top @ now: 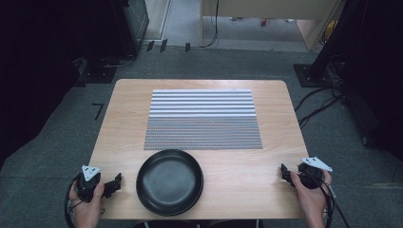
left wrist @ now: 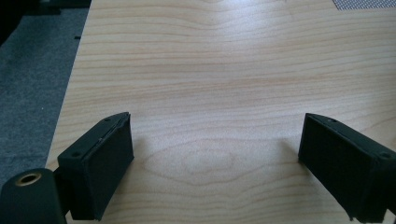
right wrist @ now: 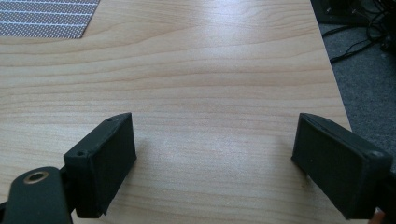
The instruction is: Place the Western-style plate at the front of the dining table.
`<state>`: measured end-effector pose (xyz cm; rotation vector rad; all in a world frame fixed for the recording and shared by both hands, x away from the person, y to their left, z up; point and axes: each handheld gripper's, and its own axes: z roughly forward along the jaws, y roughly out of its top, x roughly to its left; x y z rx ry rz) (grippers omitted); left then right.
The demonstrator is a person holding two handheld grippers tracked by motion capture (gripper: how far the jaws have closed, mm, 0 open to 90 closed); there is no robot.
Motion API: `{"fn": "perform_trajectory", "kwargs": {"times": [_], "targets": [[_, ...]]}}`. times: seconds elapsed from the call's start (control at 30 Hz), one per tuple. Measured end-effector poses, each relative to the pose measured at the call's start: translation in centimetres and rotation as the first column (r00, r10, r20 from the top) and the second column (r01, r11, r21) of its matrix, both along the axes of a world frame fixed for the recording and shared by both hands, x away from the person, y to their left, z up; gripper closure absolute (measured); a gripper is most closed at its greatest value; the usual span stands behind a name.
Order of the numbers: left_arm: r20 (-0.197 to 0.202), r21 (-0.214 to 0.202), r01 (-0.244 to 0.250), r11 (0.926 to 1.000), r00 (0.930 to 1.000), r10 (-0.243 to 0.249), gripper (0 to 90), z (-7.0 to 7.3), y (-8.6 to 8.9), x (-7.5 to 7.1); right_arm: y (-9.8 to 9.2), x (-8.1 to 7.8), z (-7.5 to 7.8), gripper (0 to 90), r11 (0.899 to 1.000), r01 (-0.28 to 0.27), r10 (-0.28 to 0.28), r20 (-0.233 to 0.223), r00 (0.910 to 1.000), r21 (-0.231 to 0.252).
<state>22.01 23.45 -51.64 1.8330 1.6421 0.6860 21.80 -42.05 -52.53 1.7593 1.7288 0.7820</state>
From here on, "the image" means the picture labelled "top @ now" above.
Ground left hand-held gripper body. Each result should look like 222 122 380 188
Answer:
76 164 106 204

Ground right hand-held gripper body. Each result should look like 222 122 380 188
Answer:
297 156 334 191

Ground person's right hand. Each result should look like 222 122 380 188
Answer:
290 170 334 221

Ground person's left hand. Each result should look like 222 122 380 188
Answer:
68 181 106 228

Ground black round plate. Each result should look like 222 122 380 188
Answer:
135 148 205 218

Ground striped grey white placemat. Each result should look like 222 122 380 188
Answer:
143 88 264 151

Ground black stand base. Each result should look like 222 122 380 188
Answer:
293 63 332 88
77 55 118 86

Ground dark curtain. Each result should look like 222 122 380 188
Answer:
0 0 127 169
312 0 403 162

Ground yellow object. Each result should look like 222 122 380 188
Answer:
321 19 339 45

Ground dark equipment cabinet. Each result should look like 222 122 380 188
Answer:
111 0 150 57

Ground light wooden desk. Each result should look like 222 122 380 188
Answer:
200 0 345 52

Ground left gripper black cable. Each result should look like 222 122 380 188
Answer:
64 175 84 228

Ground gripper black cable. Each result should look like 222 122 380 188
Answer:
303 170 351 228
64 175 84 228

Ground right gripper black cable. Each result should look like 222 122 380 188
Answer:
303 170 351 228

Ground black floor cables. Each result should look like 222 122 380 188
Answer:
294 56 346 129

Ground grey floor cable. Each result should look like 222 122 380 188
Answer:
100 52 138 68

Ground black hanging cable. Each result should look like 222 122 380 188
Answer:
200 0 221 49

